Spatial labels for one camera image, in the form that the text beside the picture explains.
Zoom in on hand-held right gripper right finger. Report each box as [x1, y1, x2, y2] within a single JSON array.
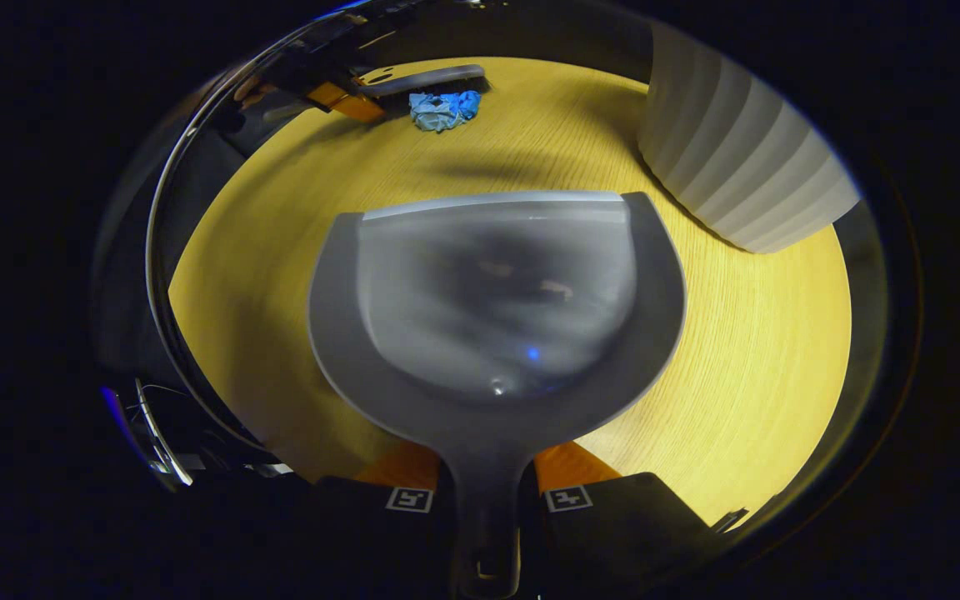
[[522, 442, 723, 599]]

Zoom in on blue paper trash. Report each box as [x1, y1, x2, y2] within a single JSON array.
[[409, 90, 483, 133]]

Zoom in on wooden desktop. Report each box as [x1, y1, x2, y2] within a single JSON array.
[[167, 57, 853, 528]]

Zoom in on small grey broom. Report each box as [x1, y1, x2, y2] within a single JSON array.
[[359, 64, 489, 99]]

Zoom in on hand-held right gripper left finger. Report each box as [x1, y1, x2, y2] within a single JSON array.
[[309, 442, 458, 600]]

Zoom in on grey dustpan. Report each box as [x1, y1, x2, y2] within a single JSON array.
[[307, 191, 688, 599]]

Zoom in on white ribbed garbage bin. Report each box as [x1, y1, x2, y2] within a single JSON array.
[[637, 21, 863, 255]]

